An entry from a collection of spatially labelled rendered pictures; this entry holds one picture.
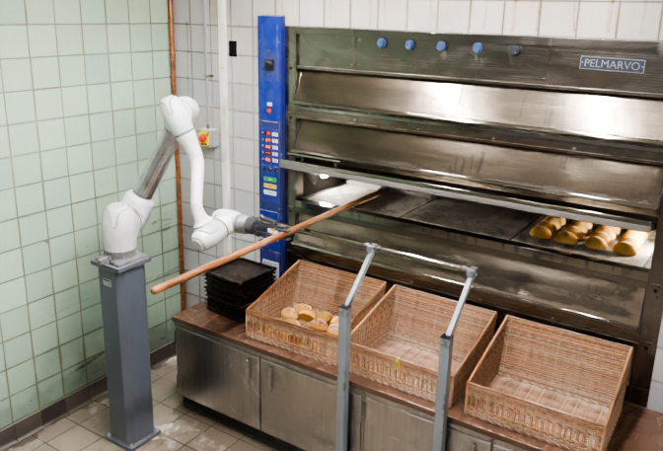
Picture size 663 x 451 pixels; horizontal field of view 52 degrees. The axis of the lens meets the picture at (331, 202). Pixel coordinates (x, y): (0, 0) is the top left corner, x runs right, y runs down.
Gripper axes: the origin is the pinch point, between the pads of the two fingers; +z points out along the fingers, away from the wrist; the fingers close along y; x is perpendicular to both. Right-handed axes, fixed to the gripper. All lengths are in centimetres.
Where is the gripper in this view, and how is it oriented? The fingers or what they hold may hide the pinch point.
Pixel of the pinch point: (283, 234)
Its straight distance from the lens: 313.9
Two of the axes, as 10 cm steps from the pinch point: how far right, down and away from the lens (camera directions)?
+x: -5.5, 2.2, -8.1
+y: -0.3, 9.6, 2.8
